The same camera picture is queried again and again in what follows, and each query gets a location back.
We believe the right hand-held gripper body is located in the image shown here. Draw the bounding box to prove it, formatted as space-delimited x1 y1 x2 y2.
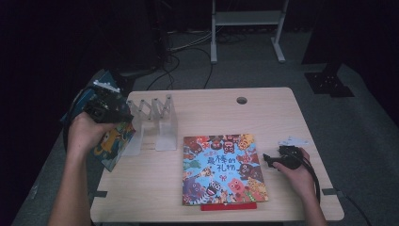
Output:
278 136 311 171

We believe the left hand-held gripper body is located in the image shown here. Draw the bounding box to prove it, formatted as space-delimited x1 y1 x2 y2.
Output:
83 79 128 124

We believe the blue monster picture book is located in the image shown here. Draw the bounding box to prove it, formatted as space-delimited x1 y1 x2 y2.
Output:
60 69 136 173

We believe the clear acrylic book rack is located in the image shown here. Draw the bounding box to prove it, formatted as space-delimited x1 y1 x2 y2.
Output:
120 93 179 157

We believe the colourful animals picture book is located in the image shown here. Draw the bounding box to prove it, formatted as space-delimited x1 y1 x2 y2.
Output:
182 134 270 207

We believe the red picture book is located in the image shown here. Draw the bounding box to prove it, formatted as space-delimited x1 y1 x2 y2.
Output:
200 202 258 212

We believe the person's right hand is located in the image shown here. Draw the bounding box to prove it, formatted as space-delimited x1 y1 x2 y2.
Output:
271 148 317 202

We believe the person's left hand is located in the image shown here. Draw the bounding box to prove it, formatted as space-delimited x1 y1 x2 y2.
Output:
67 111 116 155

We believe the white metal stand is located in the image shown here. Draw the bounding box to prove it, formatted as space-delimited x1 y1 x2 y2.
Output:
210 0 291 65

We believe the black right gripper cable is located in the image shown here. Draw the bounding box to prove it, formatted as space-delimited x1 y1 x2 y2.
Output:
294 153 322 205

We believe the black stand with base plate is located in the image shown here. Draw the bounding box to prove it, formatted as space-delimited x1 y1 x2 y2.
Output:
300 0 356 99
92 0 168 103

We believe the black floor cable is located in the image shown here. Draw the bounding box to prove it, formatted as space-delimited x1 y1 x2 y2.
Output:
175 46 215 90
145 53 182 91
337 189 375 226

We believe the grey floor cable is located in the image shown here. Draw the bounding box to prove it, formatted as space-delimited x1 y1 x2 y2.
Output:
167 28 215 53

